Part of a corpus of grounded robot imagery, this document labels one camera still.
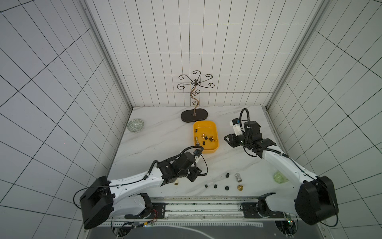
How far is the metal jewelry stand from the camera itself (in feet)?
2.93

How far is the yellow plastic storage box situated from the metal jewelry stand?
53 mm

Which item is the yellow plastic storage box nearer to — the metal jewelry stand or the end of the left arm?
the metal jewelry stand

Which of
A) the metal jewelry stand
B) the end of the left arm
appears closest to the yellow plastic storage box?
the metal jewelry stand

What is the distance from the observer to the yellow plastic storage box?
986 millimetres
